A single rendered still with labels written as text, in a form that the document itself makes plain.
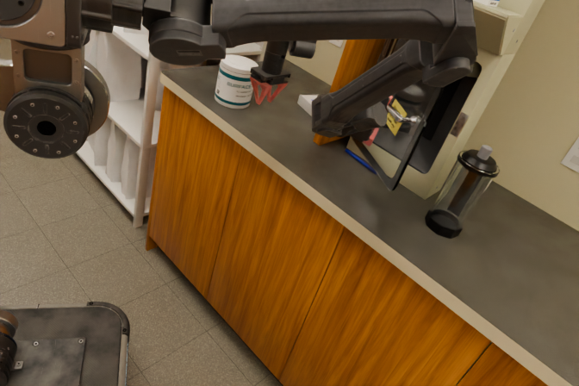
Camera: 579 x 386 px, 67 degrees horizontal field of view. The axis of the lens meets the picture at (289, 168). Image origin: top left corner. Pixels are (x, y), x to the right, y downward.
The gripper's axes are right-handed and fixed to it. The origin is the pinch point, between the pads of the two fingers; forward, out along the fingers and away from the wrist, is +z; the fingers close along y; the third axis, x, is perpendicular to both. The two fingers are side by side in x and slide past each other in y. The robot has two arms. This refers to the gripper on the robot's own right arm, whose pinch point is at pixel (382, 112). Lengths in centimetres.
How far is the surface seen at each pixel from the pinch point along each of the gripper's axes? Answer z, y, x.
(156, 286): -13, -120, 62
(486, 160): 11.1, -1.5, -26.7
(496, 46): 14.8, 23.5, -14.5
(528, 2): 19.1, 34.7, -15.0
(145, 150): -1, -73, 100
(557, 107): 62, 7, -29
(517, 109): 62, 1, -18
